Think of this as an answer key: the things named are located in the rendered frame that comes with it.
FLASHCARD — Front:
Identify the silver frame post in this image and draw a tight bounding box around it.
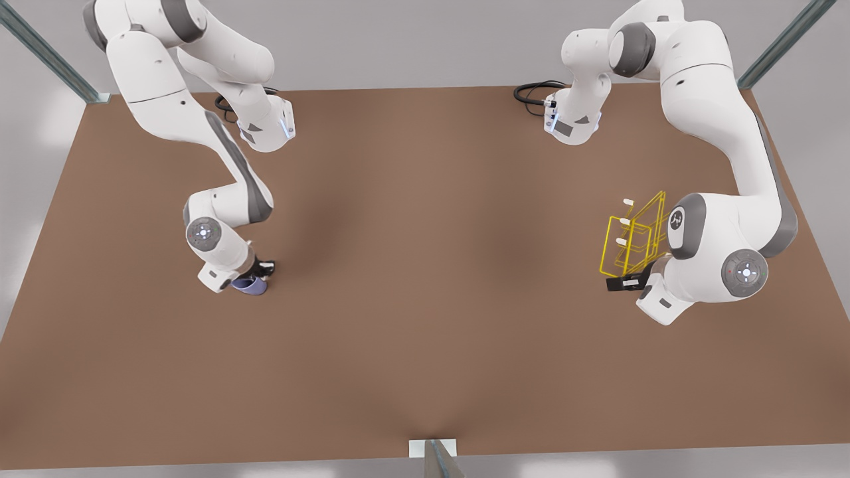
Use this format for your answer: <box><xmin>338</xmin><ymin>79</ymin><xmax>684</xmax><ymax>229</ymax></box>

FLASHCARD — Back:
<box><xmin>0</xmin><ymin>3</ymin><xmax>111</xmax><ymax>104</ymax></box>
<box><xmin>408</xmin><ymin>438</ymin><xmax>466</xmax><ymax>478</ymax></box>
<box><xmin>737</xmin><ymin>0</ymin><xmax>839</xmax><ymax>90</ymax></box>

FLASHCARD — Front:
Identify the black cable loop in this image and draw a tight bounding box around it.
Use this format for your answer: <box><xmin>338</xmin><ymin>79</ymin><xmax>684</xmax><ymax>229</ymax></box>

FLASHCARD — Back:
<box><xmin>214</xmin><ymin>87</ymin><xmax>280</xmax><ymax>123</ymax></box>
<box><xmin>513</xmin><ymin>80</ymin><xmax>568</xmax><ymax>118</ymax></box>

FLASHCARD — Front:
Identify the yellow wire cup holder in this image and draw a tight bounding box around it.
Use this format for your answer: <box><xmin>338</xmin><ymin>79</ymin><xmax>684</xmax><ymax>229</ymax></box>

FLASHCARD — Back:
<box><xmin>599</xmin><ymin>191</ymin><xmax>669</xmax><ymax>278</ymax></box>

